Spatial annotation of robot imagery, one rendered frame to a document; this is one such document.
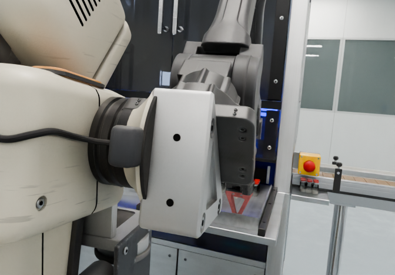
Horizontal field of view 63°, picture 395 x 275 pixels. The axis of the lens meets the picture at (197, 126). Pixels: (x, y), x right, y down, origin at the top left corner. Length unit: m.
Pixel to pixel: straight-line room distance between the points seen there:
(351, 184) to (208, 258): 0.62
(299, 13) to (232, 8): 0.76
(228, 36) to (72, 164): 0.25
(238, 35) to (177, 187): 0.24
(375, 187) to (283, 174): 0.34
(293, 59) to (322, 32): 4.71
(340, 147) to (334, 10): 2.25
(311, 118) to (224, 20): 5.38
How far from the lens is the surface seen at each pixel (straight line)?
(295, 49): 1.19
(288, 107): 1.18
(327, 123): 5.80
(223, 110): 0.26
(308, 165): 1.16
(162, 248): 1.44
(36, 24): 0.31
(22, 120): 0.24
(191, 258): 1.41
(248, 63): 0.37
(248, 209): 1.01
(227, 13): 0.46
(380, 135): 5.93
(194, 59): 0.39
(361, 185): 1.34
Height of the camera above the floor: 1.23
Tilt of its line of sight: 6 degrees down
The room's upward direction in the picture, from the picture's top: 4 degrees clockwise
